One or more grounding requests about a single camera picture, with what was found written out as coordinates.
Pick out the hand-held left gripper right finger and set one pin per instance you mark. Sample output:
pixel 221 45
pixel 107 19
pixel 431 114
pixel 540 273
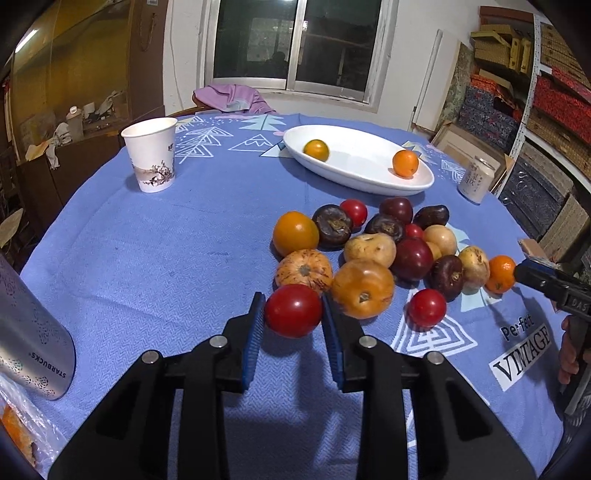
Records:
pixel 332 341

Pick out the sliding glass window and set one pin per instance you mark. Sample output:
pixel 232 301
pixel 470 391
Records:
pixel 258 41

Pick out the crumpled rag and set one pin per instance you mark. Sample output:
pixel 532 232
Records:
pixel 53 138

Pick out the striped tan-orange fruit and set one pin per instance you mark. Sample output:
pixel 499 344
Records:
pixel 304 271

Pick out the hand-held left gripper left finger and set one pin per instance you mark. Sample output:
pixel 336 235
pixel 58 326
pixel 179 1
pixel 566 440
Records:
pixel 254 341

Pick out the silver steel tumbler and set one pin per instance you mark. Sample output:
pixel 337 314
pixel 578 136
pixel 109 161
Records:
pixel 27 332

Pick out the blue printed tablecloth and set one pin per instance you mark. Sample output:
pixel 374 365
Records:
pixel 161 258

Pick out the clear plastic bag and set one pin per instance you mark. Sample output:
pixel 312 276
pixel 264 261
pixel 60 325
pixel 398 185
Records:
pixel 41 429

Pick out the white printed paper cup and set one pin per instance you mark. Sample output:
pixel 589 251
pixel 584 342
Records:
pixel 150 152

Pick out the wooden armchair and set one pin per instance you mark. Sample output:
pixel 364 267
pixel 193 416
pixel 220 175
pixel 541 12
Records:
pixel 182 110

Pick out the small red tomato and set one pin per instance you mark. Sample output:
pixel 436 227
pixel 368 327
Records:
pixel 413 230
pixel 354 211

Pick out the stack of patterned boxes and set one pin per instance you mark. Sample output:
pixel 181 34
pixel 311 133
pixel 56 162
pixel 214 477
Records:
pixel 558 115

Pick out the white metal shelf rack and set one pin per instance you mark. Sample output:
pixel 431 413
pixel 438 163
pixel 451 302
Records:
pixel 526 92

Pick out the small orange kumquat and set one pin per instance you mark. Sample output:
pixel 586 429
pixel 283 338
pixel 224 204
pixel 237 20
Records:
pixel 435 251

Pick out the white drink can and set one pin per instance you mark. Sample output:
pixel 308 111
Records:
pixel 474 182

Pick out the white board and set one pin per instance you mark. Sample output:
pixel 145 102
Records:
pixel 431 78

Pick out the green marbled panel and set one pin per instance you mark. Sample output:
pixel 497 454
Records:
pixel 455 87

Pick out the purple jacket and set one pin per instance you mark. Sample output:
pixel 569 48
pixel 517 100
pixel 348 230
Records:
pixel 231 98

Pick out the yellow-green tomato on plate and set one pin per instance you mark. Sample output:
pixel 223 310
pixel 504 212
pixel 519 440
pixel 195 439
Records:
pixel 316 150

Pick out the big amber tomato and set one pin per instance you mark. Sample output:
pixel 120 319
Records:
pixel 362 288

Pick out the wooden glass cabinet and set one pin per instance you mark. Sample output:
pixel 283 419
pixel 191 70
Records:
pixel 69 60

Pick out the tan round fruit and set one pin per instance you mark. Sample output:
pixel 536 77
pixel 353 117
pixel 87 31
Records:
pixel 439 239
pixel 473 267

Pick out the tan lumpy fruit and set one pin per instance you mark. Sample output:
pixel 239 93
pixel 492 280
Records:
pixel 369 249

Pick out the person's right hand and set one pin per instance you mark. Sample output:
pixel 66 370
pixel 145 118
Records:
pixel 568 364

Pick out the white oval plate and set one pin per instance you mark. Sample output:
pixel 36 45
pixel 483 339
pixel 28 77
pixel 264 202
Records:
pixel 355 159

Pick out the orange tangerine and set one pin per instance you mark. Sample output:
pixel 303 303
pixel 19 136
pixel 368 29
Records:
pixel 501 273
pixel 405 163

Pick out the cardboard box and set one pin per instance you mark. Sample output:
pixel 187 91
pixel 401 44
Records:
pixel 466 143

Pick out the dark red plum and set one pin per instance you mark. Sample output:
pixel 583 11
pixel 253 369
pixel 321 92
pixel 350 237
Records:
pixel 412 258
pixel 396 210

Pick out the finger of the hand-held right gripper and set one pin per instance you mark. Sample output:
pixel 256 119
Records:
pixel 531 272

